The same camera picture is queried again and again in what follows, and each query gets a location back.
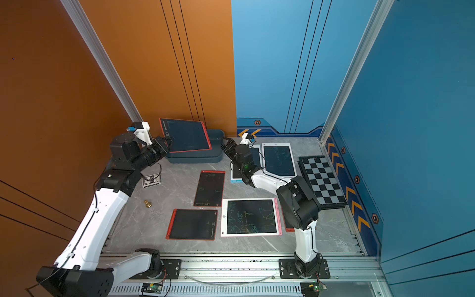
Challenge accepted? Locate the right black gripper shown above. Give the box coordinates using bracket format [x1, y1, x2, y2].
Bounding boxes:
[221, 136, 246, 174]

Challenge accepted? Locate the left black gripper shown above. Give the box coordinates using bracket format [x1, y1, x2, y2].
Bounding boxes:
[132, 135, 174, 175]

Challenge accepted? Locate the teal storage box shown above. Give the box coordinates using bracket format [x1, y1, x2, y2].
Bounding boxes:
[166, 129, 225, 164]

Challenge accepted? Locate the pink writing tablet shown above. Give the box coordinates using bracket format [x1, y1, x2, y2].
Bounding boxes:
[220, 198, 283, 237]
[262, 143, 297, 178]

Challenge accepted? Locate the light blue writing tablet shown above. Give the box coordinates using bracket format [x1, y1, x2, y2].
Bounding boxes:
[230, 145, 262, 183]

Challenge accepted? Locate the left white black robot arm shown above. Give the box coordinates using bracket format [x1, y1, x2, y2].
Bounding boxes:
[36, 131, 173, 297]

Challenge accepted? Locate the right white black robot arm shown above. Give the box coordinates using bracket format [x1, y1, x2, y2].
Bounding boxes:
[221, 135, 323, 278]

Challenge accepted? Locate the black grey chessboard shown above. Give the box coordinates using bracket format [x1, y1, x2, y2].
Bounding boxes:
[298, 155, 347, 210]

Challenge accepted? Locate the left green circuit board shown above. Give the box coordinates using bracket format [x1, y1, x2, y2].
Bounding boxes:
[141, 283, 163, 295]

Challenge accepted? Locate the green circuit board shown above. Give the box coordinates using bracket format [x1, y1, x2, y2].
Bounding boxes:
[300, 282, 327, 297]
[141, 283, 163, 295]

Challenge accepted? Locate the right green circuit board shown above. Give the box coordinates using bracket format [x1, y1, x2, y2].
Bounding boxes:
[300, 282, 327, 297]

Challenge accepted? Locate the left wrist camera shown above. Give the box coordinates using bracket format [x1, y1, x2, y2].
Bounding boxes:
[127, 121, 152, 146]

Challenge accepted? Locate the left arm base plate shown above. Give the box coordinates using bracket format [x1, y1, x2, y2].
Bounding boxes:
[139, 259, 182, 280]

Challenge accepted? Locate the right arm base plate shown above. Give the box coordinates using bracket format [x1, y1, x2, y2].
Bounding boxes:
[278, 257, 331, 279]

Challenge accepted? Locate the left aluminium corner post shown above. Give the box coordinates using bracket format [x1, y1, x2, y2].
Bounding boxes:
[61, 0, 143, 121]

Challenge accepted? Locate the aluminium corner post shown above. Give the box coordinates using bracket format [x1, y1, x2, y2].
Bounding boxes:
[319, 0, 395, 145]
[61, 0, 143, 121]

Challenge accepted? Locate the aluminium front rail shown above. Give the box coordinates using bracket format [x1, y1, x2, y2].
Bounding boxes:
[99, 253, 392, 297]

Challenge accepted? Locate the right aluminium corner post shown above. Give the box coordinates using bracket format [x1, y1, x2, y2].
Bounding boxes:
[319, 0, 395, 145]

